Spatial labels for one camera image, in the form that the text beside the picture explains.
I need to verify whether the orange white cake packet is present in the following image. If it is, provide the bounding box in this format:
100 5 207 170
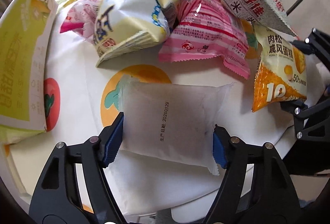
252 24 307 112

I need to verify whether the translucent white snack packet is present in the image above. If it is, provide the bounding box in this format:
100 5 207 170
118 75 232 176

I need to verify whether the pink white small snack packet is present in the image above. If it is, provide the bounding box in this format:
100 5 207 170
60 0 101 43

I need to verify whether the cream white blue snack bag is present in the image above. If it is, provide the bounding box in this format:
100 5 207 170
93 0 170 67

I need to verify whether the white fruit print blanket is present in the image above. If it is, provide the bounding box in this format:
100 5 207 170
0 0 330 217

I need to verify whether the pink striped snack packet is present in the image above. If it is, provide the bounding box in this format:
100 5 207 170
159 0 251 79

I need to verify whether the green white cardboard box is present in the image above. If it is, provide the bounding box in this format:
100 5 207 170
0 0 58 144

